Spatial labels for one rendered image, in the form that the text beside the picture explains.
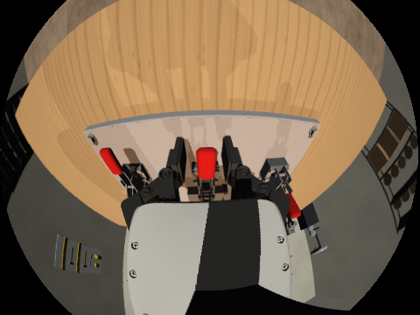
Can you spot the beige flat plate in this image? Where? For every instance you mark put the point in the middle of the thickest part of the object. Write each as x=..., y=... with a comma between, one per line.
x=147, y=139

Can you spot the beige rectangular block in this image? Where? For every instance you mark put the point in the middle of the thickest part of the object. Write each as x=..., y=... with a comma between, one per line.
x=193, y=192

